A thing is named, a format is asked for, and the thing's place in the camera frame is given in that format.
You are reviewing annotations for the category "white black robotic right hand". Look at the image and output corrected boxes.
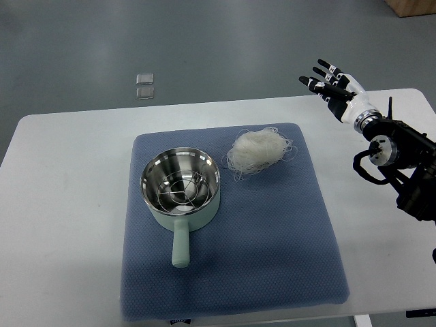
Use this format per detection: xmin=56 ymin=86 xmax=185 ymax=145
xmin=298 ymin=59 xmax=382 ymax=134

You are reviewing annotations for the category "white vermicelli noodle bundle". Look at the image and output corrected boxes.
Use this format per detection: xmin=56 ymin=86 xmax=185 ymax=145
xmin=221 ymin=126 xmax=298 ymax=182

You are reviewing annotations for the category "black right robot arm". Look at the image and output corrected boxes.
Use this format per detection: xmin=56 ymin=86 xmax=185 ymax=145
xmin=353 ymin=118 xmax=435 ymax=221

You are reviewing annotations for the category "wooden box corner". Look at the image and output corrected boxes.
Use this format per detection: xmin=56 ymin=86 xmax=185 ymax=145
xmin=385 ymin=0 xmax=435 ymax=18

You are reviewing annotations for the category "blue quilted table mat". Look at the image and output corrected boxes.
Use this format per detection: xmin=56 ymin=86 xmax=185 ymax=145
xmin=121 ymin=123 xmax=349 ymax=322

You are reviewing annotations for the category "mint green steel saucepan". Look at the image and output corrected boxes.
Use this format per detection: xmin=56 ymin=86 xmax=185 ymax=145
xmin=140 ymin=147 xmax=221 ymax=268

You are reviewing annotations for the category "upper floor metal plate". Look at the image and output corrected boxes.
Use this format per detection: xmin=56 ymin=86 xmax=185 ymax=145
xmin=136 ymin=73 xmax=154 ymax=85

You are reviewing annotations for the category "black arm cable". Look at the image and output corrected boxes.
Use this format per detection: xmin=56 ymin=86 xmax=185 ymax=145
xmin=352 ymin=149 xmax=392 ymax=185

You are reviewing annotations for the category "wire steaming rack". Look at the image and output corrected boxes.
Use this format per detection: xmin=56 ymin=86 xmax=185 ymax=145
xmin=156 ymin=170 xmax=210 ymax=215

